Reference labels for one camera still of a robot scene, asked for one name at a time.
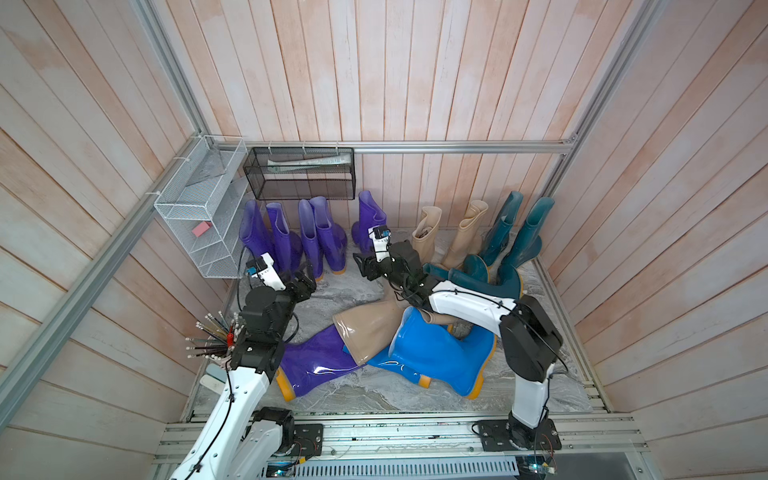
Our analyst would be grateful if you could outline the purple rain boot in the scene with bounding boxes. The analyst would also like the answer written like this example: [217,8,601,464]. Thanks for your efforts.
[309,196,347,274]
[239,200,277,261]
[275,325,361,402]
[298,199,324,280]
[266,202,303,275]
[351,190,387,255]

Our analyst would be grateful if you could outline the purple rain boot back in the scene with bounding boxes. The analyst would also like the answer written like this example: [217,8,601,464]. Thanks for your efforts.
[351,190,387,255]

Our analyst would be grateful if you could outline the teal rain boot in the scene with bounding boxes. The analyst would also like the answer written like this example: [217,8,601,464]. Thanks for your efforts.
[479,191,524,266]
[500,197,555,270]
[423,263,523,299]
[462,254,490,283]

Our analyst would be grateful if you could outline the beige rain boot large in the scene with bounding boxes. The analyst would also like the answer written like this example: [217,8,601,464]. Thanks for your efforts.
[333,285,406,365]

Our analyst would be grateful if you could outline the blue rain boot front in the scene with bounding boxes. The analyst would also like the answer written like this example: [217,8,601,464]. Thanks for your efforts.
[388,307,497,400]

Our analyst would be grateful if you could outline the blue rain boot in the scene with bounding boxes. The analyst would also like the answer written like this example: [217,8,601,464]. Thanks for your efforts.
[388,307,497,400]
[366,346,432,388]

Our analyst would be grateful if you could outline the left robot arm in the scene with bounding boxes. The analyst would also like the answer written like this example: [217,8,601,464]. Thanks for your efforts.
[170,272,317,479]

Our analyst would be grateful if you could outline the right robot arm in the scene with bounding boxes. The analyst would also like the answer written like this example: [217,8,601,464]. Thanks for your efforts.
[353,239,562,436]

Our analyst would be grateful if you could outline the beige rain boot lying small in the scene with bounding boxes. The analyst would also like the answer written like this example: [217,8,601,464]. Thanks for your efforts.
[420,309,459,325]

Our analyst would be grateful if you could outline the cup of pens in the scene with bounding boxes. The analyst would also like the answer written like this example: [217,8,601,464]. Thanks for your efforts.
[185,311,245,370]

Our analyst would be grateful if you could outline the pink eraser block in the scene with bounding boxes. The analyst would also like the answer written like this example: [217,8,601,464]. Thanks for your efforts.
[192,221,212,238]

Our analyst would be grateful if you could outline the paper sheet in basket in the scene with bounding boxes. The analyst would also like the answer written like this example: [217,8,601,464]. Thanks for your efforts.
[266,154,353,174]

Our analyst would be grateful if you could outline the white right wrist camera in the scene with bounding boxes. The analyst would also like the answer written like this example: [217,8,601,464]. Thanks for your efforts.
[368,225,391,262]

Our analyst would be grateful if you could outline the black mesh wall basket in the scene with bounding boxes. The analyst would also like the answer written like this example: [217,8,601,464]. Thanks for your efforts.
[243,146,357,202]

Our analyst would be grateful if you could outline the white wire wall shelf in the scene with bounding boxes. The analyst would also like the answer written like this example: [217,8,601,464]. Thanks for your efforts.
[154,135,248,279]

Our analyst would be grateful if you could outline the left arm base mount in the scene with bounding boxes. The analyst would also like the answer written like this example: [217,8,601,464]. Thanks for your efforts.
[241,407,324,459]

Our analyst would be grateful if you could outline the aluminium frame rails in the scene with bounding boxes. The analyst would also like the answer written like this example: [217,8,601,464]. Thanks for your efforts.
[0,0,667,433]

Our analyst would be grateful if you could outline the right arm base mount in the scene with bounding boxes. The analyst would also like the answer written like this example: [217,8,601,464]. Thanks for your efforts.
[470,411,562,452]

